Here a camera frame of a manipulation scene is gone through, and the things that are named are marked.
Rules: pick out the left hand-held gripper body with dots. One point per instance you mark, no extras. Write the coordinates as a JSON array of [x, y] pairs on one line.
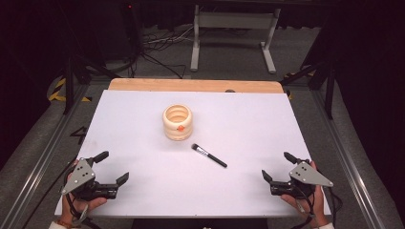
[[79, 175]]

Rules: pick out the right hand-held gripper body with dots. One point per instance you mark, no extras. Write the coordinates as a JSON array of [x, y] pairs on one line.
[[306, 174]]

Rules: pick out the person's right hand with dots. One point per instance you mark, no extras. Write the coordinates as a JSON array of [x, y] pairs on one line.
[[291, 201]]

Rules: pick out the person's left hand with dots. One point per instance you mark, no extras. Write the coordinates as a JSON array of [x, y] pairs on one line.
[[95, 203]]

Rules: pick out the black makeup brush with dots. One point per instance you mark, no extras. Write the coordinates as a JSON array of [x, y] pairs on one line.
[[208, 155]]

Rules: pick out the yellow black floor tape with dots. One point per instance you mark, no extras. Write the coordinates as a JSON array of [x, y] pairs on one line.
[[59, 92]]

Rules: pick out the cream ribbed ceramic cup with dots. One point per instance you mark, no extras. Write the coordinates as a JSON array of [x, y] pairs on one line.
[[177, 122]]

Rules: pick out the black tripod stand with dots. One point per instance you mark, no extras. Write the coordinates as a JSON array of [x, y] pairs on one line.
[[329, 82], [71, 73]]

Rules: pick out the dark cabinet with red light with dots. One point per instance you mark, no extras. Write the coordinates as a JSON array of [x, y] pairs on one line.
[[124, 28]]

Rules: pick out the aluminium floor rail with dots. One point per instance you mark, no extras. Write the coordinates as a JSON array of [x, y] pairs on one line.
[[38, 168], [347, 162]]

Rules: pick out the white metal stand frame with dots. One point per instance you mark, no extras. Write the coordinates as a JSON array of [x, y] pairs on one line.
[[234, 20]]

